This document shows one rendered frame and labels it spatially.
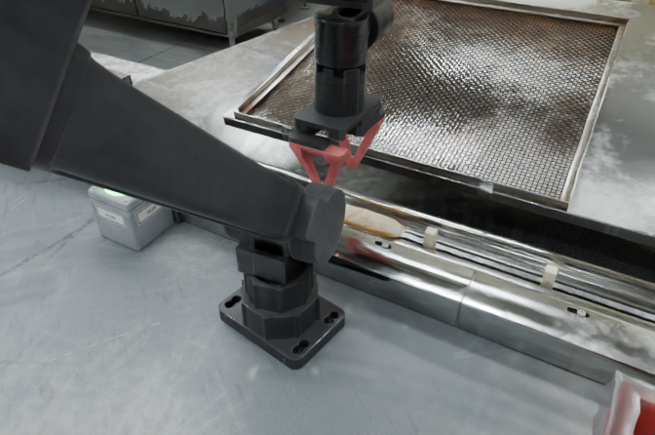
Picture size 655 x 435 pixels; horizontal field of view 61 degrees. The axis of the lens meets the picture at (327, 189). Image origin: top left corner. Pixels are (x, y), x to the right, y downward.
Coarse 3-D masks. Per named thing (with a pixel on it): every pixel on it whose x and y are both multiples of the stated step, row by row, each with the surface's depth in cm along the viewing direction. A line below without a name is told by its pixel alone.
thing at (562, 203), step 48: (480, 0) 107; (480, 48) 96; (576, 48) 93; (288, 96) 90; (384, 96) 88; (432, 96) 87; (480, 96) 86; (528, 96) 85; (576, 96) 84; (336, 144) 79; (480, 144) 77; (528, 144) 76; (576, 144) 76; (528, 192) 68
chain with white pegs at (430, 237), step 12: (432, 228) 67; (408, 240) 70; (432, 240) 66; (444, 252) 68; (480, 264) 66; (516, 276) 64; (552, 276) 61; (552, 288) 61; (588, 300) 61; (624, 312) 60
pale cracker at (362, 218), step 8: (352, 208) 72; (360, 208) 72; (352, 216) 71; (360, 216) 70; (368, 216) 70; (376, 216) 71; (384, 216) 71; (352, 224) 70; (360, 224) 69; (368, 224) 69; (376, 224) 69; (384, 224) 69; (392, 224) 69; (400, 224) 70; (376, 232) 69; (384, 232) 68; (392, 232) 68; (400, 232) 69
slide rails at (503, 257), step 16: (368, 208) 74; (416, 224) 71; (400, 240) 68; (448, 240) 68; (464, 240) 68; (448, 256) 66; (480, 256) 66; (496, 256) 66; (512, 256) 66; (496, 272) 63; (528, 272) 64; (560, 272) 63; (544, 288) 61; (576, 288) 62; (592, 288) 61; (608, 288) 61; (592, 304) 59; (624, 304) 60; (640, 304) 59; (640, 320) 57
